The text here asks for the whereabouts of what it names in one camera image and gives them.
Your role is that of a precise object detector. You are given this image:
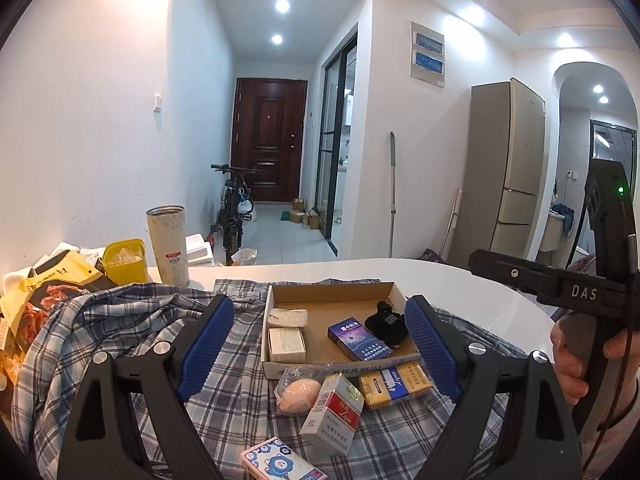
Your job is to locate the pink round puff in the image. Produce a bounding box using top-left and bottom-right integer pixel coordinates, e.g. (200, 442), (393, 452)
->
(274, 367), (323, 416)

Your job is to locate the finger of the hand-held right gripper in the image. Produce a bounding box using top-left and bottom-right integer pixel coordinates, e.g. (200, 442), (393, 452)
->
(468, 249), (546, 303)

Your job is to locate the pile of cardboard boxes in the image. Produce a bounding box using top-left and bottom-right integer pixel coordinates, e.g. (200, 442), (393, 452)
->
(290, 197), (321, 230)

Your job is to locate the red and white cigarette pack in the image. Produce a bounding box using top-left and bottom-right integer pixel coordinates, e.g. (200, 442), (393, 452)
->
(300, 372), (366, 456)

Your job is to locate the brown entrance door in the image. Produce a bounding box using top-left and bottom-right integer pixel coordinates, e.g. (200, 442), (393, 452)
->
(231, 77), (307, 203)

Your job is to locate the wall electrical panel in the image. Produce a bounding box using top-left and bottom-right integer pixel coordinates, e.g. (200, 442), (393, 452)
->
(410, 21), (446, 88)

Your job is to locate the yellow cigarette pack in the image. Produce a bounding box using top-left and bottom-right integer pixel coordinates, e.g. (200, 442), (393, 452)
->
(359, 362), (433, 408)

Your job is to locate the purple cigarette pack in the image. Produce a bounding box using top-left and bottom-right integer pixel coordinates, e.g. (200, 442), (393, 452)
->
(327, 318), (393, 362)

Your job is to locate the black framed glass sliding door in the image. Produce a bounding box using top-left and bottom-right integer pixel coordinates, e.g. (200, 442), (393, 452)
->
(316, 35), (358, 256)

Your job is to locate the black framed bathroom door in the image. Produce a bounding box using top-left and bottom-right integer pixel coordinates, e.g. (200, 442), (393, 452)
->
(589, 120), (640, 196)

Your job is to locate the white washbasin cabinet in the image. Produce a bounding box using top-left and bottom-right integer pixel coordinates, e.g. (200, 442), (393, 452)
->
(542, 212), (571, 253)

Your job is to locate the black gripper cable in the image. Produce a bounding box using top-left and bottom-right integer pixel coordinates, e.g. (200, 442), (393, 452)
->
(566, 202), (640, 466)

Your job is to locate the person's right hand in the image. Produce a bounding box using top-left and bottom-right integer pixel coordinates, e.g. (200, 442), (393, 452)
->
(550, 317), (640, 413)

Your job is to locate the blue plaid shirt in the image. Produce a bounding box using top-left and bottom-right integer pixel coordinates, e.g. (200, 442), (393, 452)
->
(15, 277), (546, 480)

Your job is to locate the person's right forearm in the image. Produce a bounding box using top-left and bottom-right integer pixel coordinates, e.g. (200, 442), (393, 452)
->
(582, 402), (640, 480)

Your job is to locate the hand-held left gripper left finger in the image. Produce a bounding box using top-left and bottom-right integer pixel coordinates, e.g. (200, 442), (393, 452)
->
(56, 294), (236, 480)

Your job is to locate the shallow cardboard box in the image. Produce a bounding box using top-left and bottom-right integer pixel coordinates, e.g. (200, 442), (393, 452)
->
(261, 281), (426, 380)

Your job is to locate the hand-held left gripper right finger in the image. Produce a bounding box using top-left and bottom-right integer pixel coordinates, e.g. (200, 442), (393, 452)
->
(404, 295), (583, 480)

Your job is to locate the white foam box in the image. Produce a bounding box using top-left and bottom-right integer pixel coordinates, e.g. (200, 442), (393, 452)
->
(185, 232), (215, 266)

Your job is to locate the beige soap box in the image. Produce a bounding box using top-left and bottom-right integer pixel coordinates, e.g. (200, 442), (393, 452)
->
(268, 327), (307, 363)

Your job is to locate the pink and blue tissue pack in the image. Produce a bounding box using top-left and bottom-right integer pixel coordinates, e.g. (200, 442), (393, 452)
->
(240, 436), (328, 480)

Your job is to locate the black plush clip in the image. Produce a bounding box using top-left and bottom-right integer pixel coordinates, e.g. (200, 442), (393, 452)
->
(364, 300), (410, 348)

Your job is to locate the blue cloth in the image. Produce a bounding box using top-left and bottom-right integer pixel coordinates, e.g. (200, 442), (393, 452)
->
(550, 202), (576, 233)

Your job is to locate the white soap bar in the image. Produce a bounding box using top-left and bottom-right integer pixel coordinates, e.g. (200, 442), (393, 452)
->
(267, 308), (308, 331)

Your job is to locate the yellow plastic container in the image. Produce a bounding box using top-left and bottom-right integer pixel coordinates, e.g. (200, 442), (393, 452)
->
(102, 239), (150, 286)

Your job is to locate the beige tumbler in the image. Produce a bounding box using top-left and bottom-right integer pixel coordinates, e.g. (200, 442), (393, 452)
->
(146, 205), (191, 288)

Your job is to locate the yellow snack bag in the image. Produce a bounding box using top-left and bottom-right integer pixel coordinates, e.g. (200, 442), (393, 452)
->
(0, 252), (108, 356)

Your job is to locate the black bicycle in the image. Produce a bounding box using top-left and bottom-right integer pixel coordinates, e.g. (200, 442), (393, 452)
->
(210, 163), (268, 266)

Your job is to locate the beige refrigerator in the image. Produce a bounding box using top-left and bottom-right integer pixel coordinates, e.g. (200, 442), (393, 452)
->
(450, 78), (547, 263)

